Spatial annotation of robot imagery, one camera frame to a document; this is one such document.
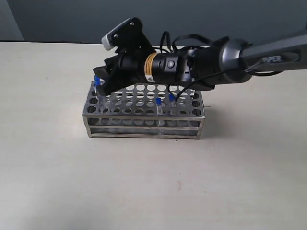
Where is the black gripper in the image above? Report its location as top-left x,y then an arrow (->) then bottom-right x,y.
93,50 -> 146,96

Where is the blue-capped test tube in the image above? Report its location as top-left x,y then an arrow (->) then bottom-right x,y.
156,97 -> 165,126
94,75 -> 104,109
168,93 -> 176,116

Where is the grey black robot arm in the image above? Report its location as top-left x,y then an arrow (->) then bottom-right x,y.
93,18 -> 307,96

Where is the stainless steel test tube rack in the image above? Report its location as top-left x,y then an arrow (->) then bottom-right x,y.
82,82 -> 205,139

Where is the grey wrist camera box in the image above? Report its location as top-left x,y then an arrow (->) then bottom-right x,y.
101,17 -> 154,53

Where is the black camera cable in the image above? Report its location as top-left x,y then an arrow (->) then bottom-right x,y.
159,30 -> 255,101

